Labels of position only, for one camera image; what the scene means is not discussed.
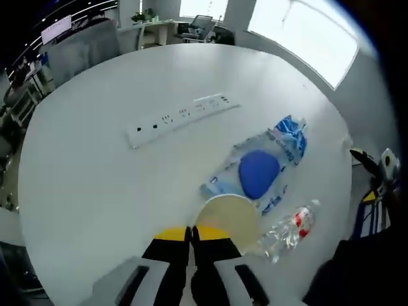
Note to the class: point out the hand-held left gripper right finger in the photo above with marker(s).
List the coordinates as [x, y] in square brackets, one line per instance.
[216, 252]

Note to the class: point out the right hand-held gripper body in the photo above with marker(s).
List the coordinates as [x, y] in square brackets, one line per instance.
[389, 161]

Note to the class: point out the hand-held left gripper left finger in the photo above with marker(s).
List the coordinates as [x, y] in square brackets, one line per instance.
[165, 255]

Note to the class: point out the white paper cup green print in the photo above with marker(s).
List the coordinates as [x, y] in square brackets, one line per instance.
[228, 220]

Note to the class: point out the clear plastic water bottle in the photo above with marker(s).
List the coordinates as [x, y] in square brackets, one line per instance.
[287, 232]

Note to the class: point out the wet wipes pack blue lid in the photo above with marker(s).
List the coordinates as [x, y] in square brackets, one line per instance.
[258, 172]

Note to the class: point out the blue striped cloth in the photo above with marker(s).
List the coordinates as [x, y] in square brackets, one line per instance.
[373, 220]

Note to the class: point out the white table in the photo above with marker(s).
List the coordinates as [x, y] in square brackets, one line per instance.
[95, 191]

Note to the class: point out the white power strip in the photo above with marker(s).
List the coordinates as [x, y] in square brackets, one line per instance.
[178, 118]

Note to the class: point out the wide window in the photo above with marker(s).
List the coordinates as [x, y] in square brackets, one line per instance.
[306, 35]

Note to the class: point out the grey office chair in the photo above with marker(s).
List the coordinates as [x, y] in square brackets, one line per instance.
[201, 27]

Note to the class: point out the narrow window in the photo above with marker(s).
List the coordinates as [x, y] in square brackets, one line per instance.
[204, 8]

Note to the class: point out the white office desk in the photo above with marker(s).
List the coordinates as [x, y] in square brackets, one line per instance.
[150, 32]

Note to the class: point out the green potted plant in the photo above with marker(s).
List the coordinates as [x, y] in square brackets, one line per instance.
[143, 16]

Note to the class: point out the wall screen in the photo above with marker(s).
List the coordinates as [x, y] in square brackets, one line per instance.
[56, 30]

